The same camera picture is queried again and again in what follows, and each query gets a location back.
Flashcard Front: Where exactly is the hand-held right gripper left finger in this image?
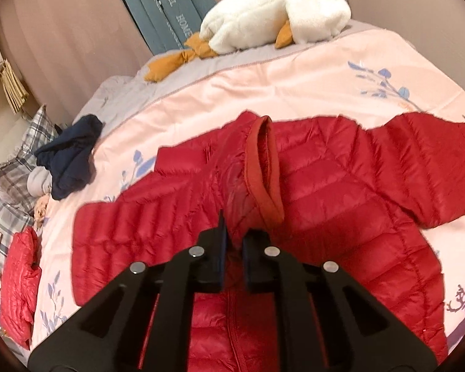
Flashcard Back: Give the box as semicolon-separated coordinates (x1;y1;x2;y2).
27;209;229;372

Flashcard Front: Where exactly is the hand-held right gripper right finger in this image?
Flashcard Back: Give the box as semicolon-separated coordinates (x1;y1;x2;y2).
242;228;438;372

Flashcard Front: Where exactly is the large red down jacket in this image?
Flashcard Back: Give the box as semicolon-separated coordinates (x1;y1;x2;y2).
72;110;465;372

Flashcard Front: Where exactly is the navy cloth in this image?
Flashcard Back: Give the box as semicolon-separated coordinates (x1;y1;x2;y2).
35;115;103;201

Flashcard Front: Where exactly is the pink printed blanket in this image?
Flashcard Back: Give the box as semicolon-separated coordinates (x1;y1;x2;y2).
31;19;465;361

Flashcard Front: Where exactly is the peach cloth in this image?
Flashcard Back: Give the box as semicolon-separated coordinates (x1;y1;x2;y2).
34;194;51;226

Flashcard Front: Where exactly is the grey cloth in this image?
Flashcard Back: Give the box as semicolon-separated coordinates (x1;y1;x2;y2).
27;166;53;197

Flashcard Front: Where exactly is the small red down jacket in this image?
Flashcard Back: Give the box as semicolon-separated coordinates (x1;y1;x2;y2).
0;227;42;351

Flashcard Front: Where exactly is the white goose plush toy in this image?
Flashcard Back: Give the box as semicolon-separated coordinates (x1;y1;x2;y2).
144;0;352;83

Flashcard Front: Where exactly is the teal headboard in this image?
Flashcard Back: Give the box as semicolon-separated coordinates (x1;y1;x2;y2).
108;0;218;55

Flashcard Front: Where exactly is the straw tassel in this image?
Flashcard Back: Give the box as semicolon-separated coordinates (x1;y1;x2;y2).
0;60;30;115

